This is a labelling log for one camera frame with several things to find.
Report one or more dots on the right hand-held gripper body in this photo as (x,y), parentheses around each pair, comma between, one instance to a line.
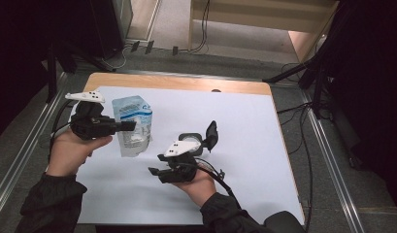
(181,170)

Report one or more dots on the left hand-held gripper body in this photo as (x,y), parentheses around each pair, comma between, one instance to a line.
(89,124)

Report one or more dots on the white blue-striped pouch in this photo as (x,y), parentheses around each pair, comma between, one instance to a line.
(134,142)

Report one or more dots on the person's right hand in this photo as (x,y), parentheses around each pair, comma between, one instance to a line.
(197,189)

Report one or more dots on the person's left hand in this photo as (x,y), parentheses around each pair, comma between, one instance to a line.
(70,152)

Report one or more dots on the black metal stand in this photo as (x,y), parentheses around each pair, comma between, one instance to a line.
(51,74)

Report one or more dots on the white paper sheet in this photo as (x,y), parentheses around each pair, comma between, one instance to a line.
(251,161)

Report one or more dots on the small black block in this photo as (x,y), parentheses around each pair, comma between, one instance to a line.
(135,46)
(149,47)
(175,50)

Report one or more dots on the dark cabinet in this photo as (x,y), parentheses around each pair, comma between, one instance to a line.
(105,26)

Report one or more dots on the black tripod stand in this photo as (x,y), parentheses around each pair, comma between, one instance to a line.
(283,75)

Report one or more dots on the metal floor rail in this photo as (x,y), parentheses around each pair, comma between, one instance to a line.
(332,161)
(24,152)

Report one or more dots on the wooden shelf frame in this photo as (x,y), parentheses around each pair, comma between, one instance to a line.
(264,19)

